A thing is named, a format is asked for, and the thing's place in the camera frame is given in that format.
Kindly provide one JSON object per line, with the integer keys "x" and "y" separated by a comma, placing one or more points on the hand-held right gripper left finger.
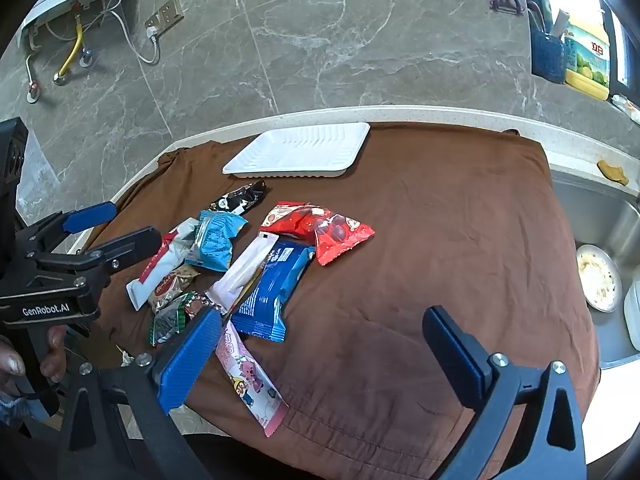
{"x": 187, "y": 360}

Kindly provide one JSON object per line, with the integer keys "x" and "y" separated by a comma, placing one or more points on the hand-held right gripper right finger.
{"x": 452, "y": 360}

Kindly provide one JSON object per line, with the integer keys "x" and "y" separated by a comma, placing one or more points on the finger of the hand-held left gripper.
{"x": 132, "y": 245}
{"x": 90, "y": 216}

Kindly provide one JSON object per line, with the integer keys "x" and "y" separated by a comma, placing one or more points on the white and red long packet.
{"x": 160, "y": 265}

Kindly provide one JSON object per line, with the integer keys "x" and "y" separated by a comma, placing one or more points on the green-edged seed packet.
{"x": 167, "y": 325}

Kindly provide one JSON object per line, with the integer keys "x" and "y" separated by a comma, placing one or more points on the red checked snack packet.
{"x": 197, "y": 305}

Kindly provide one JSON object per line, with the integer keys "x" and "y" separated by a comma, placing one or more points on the gold snack packet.
{"x": 175, "y": 285}

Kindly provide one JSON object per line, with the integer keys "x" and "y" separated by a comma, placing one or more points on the pink cartoon snack packet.
{"x": 245, "y": 375}

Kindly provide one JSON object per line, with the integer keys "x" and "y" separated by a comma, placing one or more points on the light blue snack packet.
{"x": 215, "y": 240}

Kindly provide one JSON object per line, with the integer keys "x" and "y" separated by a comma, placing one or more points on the white long snack packet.
{"x": 245, "y": 270}

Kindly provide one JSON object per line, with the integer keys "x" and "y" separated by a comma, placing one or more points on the dark blue snack packet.
{"x": 272, "y": 295}

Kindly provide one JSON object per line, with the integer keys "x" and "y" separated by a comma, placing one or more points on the black snack packet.
{"x": 240, "y": 199}

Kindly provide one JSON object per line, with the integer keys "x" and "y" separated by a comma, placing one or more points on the red chocolate ball packet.
{"x": 340, "y": 240}

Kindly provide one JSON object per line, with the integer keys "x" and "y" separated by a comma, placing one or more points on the white plastic tray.
{"x": 300, "y": 152}

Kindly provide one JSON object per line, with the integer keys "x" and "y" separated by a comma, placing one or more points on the person's left forearm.
{"x": 10, "y": 407}

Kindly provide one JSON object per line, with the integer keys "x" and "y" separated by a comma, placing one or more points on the person's left hand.
{"x": 52, "y": 355}

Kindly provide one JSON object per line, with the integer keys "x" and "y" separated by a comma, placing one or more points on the brown cloth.
{"x": 425, "y": 220}

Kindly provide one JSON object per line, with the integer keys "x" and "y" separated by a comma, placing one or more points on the white dish in sink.
{"x": 597, "y": 277}

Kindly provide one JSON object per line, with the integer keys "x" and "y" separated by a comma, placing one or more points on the white plastic container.
{"x": 634, "y": 310}

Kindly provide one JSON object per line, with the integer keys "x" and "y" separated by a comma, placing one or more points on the steel sink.
{"x": 590, "y": 210}

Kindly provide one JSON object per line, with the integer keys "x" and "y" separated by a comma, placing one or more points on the yellow sponge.
{"x": 612, "y": 172}

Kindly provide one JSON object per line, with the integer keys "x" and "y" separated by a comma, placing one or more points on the white tube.
{"x": 627, "y": 106}

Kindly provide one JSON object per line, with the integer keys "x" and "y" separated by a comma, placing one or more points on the blue utensil holder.
{"x": 547, "y": 55}

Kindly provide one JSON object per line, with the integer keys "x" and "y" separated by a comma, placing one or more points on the yellow dish soap bottle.
{"x": 587, "y": 60}

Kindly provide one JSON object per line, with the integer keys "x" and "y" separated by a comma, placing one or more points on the window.
{"x": 625, "y": 50}

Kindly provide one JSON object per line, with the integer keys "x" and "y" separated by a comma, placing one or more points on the metal wall socket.
{"x": 167, "y": 12}

